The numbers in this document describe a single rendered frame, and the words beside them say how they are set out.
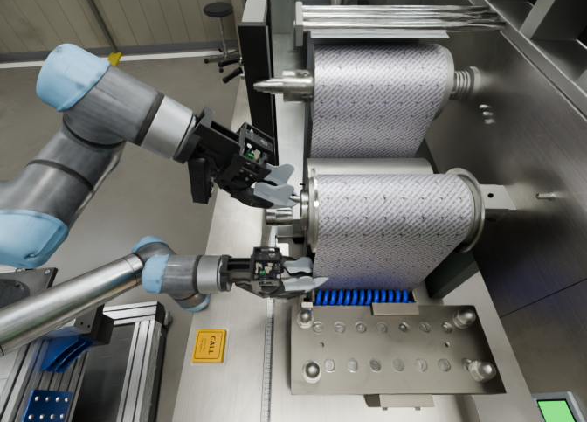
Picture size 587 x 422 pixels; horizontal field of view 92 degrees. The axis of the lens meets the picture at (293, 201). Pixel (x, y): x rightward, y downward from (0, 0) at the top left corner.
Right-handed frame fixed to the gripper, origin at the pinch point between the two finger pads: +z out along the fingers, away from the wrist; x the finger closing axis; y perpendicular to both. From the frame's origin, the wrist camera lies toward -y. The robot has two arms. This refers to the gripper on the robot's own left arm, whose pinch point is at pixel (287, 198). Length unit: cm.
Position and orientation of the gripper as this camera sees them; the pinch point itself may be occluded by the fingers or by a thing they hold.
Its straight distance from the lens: 50.7
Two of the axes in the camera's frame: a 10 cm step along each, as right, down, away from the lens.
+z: 7.7, 3.8, 5.1
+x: 0.0, -8.0, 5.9
